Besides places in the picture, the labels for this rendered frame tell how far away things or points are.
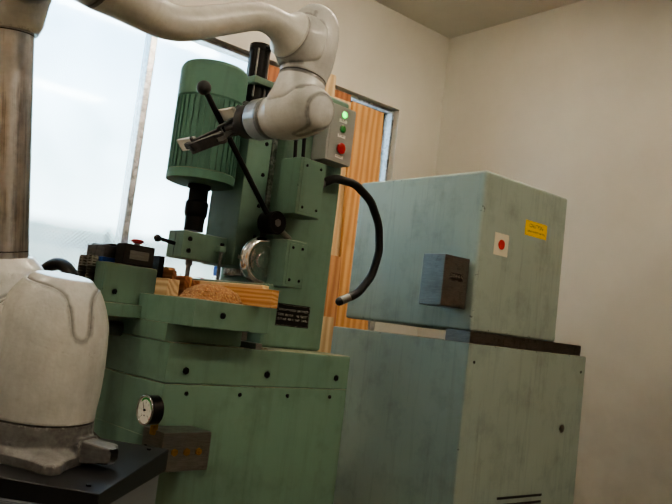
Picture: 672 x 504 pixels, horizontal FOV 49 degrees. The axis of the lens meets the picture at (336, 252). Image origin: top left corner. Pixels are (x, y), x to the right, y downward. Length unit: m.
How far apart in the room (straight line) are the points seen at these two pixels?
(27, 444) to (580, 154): 3.24
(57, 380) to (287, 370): 0.84
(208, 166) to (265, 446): 0.70
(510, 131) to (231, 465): 2.89
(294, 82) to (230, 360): 0.66
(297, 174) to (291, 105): 0.47
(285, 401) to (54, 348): 0.87
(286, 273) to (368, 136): 2.23
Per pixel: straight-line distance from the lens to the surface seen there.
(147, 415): 1.60
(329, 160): 2.04
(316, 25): 1.57
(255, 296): 1.69
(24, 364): 1.16
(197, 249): 1.91
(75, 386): 1.16
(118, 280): 1.77
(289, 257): 1.88
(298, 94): 1.49
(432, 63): 4.64
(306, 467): 1.99
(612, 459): 3.70
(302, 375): 1.92
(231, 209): 1.97
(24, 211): 1.35
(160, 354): 1.69
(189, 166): 1.89
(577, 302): 3.81
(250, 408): 1.82
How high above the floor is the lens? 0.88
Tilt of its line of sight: 6 degrees up
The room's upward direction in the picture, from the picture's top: 7 degrees clockwise
